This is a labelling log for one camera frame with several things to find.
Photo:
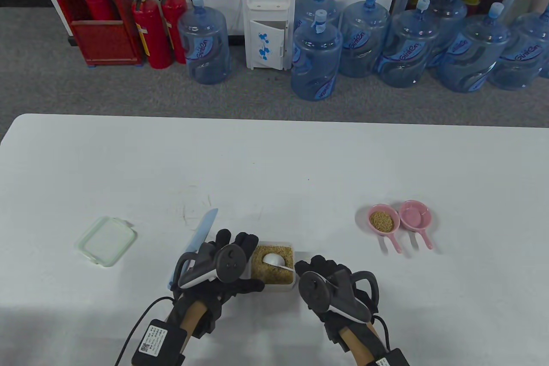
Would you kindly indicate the red fire extinguisher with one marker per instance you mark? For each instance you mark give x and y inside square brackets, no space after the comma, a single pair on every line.
[173,14]
[98,7]
[152,35]

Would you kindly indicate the white sesame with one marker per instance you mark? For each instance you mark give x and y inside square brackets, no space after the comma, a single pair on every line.
[268,276]

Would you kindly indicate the black white right hand controller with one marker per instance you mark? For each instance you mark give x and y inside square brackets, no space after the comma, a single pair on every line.
[315,291]

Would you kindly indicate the light blue knife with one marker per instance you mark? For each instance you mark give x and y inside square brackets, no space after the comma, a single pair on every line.
[203,228]

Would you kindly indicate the person's right hand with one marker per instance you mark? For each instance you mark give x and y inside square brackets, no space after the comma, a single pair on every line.
[321,265]

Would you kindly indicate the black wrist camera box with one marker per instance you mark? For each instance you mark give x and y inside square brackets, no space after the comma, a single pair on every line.
[392,359]
[156,342]

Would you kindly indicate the clear plastic container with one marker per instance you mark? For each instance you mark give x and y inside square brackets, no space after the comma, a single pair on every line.
[279,288]

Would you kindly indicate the clear green-rimmed container lid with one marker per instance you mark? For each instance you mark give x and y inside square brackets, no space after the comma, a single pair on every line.
[107,241]

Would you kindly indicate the person's left forearm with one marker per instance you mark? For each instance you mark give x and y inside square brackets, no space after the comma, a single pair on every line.
[193,314]

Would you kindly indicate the white coffee spoon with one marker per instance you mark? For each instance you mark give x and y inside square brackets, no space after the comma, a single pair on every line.
[272,258]

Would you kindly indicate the person's right forearm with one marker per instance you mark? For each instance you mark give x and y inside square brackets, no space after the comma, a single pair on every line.
[358,346]

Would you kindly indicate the red fire extinguisher cabinet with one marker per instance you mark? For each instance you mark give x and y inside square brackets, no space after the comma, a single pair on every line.
[103,40]

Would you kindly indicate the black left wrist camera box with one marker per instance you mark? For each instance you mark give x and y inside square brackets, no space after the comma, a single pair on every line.
[156,342]

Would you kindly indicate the small white sesame portion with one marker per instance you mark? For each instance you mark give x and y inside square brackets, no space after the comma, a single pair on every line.
[381,221]

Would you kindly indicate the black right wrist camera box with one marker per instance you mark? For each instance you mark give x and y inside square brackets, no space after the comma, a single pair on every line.
[392,359]

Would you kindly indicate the row of blue water jugs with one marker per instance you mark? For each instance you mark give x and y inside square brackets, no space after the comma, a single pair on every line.
[317,57]

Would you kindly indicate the person's left hand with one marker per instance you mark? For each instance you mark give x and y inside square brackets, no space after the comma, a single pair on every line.
[246,241]

